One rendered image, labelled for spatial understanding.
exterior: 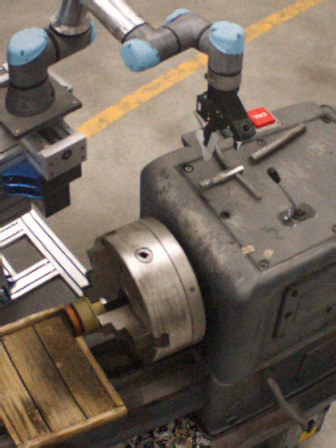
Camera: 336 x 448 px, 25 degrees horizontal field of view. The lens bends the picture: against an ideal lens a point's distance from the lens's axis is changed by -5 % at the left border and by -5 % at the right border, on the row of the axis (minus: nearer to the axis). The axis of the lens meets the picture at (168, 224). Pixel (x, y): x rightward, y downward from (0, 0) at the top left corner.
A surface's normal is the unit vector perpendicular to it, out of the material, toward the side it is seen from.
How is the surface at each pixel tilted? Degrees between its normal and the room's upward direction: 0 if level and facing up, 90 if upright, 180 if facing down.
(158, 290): 36
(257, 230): 0
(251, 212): 0
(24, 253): 0
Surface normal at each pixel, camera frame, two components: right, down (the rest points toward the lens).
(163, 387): 0.03, -0.66
